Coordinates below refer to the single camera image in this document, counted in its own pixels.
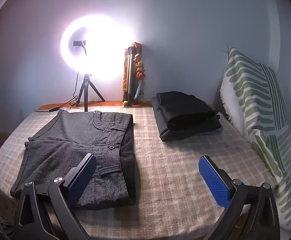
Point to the black tripod stand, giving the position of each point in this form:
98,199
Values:
89,90

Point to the hanging colourful ornament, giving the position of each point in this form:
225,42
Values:
139,70

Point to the grey checked short pants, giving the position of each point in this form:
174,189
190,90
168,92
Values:
68,140

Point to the beige checked bed sheet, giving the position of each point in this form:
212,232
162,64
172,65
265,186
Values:
165,175

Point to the green leaf pattern cushion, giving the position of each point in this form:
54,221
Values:
260,130

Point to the stack of folded dark clothes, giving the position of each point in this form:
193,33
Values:
185,115

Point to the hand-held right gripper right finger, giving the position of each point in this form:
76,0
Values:
214,180

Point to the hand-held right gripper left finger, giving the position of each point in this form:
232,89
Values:
83,180

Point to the folded grey tripod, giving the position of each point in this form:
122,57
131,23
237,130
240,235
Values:
129,75

